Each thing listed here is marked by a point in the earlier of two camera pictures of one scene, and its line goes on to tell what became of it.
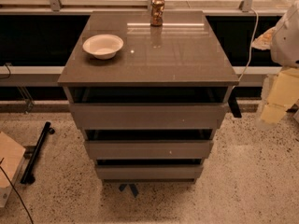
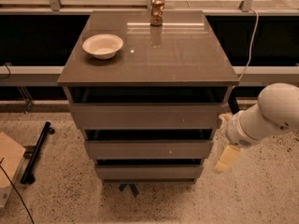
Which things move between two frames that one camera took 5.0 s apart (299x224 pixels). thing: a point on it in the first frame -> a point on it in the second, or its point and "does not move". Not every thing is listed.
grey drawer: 149,149 does not move
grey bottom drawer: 149,173 does not move
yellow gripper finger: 263,41 -> 225,116
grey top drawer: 149,116 does not move
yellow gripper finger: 283,93 -> 229,157
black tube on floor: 28,177 does not move
